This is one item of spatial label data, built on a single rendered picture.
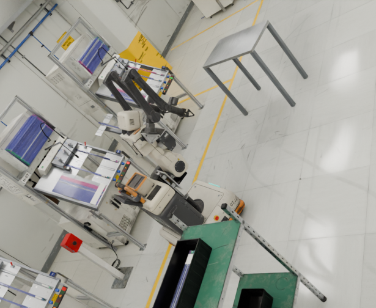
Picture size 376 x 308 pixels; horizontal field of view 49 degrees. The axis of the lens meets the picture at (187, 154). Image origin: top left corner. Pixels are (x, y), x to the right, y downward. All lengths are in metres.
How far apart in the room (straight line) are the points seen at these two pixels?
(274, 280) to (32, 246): 4.00
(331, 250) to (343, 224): 0.21
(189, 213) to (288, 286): 1.17
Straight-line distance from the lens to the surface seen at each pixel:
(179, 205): 3.42
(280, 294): 2.70
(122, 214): 4.83
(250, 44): 4.17
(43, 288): 4.03
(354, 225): 3.16
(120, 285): 4.55
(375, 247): 3.00
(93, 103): 5.41
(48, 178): 4.57
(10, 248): 5.96
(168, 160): 3.48
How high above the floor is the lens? 2.40
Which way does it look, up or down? 28 degrees down
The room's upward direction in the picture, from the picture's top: 46 degrees counter-clockwise
